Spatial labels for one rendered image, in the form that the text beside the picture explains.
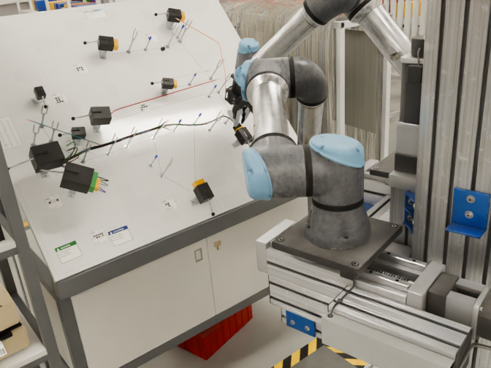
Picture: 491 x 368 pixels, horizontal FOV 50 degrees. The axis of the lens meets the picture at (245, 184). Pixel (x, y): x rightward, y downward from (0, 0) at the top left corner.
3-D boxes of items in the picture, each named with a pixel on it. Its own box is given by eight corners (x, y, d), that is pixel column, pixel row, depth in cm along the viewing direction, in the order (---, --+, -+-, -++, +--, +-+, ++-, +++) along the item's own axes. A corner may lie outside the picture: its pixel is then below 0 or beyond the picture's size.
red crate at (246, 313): (254, 317, 279) (252, 296, 273) (207, 362, 251) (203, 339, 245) (212, 300, 296) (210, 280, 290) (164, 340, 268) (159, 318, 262)
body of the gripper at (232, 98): (237, 95, 210) (242, 69, 202) (252, 106, 206) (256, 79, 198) (223, 101, 206) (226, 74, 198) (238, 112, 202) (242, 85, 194)
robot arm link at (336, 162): (370, 204, 113) (371, 144, 107) (307, 208, 113) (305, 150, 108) (359, 182, 124) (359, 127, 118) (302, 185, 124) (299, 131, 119)
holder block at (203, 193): (202, 224, 196) (212, 215, 188) (188, 196, 198) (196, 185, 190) (212, 220, 198) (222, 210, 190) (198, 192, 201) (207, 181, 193)
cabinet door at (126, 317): (215, 315, 219) (205, 233, 203) (92, 382, 189) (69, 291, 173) (212, 313, 220) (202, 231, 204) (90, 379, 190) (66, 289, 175)
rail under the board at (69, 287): (320, 188, 232) (320, 174, 229) (61, 301, 168) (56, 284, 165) (311, 184, 236) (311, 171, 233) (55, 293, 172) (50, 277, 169)
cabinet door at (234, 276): (310, 265, 248) (308, 189, 232) (217, 315, 218) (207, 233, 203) (307, 263, 250) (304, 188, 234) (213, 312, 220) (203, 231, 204)
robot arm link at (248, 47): (253, 50, 183) (234, 41, 186) (249, 77, 191) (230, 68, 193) (265, 42, 188) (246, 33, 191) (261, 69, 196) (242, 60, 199)
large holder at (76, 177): (35, 173, 178) (39, 153, 166) (87, 186, 183) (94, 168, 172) (30, 190, 174) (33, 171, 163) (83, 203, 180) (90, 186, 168)
